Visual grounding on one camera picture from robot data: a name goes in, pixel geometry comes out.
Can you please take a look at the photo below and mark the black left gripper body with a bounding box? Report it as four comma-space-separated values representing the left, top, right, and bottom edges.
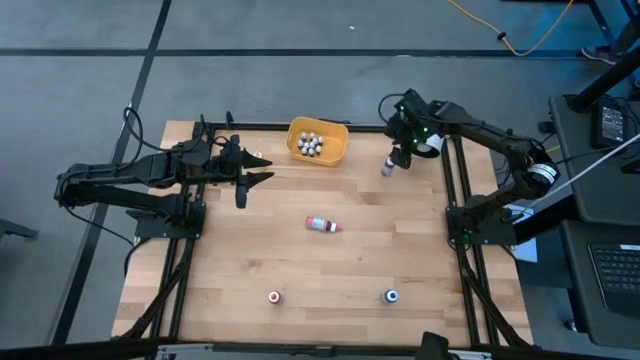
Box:
187, 139, 245, 185

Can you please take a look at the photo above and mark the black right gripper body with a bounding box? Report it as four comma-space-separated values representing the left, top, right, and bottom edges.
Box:
385, 89, 444, 151

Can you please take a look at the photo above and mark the yellow plastic bin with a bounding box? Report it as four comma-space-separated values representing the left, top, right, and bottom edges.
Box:
285, 116, 350, 168

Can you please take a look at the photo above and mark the large pink food coloring bottle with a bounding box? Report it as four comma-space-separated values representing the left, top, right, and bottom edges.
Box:
305, 215, 344, 234

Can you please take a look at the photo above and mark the white spotlight lamp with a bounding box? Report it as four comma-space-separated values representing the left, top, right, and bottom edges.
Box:
417, 132, 446, 160

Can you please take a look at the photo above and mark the white paper sheet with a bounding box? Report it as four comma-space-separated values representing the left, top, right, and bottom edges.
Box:
510, 237, 539, 265

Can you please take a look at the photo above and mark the black desk leg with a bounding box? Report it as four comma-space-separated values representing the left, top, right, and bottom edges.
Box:
564, 44, 640, 114

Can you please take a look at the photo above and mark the black power supply box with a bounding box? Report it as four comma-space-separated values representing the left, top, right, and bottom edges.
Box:
591, 99, 632, 149

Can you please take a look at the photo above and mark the black desk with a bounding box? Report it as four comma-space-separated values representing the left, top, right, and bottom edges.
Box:
548, 94, 640, 351

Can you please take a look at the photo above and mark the grey chair base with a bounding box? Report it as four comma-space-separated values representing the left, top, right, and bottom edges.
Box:
0, 218, 40, 242

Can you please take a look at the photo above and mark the black laptop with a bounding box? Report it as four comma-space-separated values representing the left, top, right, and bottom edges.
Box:
588, 242, 640, 317

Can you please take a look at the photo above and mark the black aluminium table frame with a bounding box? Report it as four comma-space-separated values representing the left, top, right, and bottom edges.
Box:
112, 112, 534, 351

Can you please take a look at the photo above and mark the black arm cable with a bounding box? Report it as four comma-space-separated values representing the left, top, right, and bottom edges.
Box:
122, 105, 174, 154
377, 92, 407, 126

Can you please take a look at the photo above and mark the yellow extension cord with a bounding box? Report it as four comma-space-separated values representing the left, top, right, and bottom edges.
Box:
446, 0, 576, 57

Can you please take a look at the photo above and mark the white cable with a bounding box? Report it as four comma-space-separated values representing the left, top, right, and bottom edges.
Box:
529, 132, 640, 211

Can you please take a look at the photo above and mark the black camera crossbar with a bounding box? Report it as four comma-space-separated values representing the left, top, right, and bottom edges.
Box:
0, 337, 640, 360

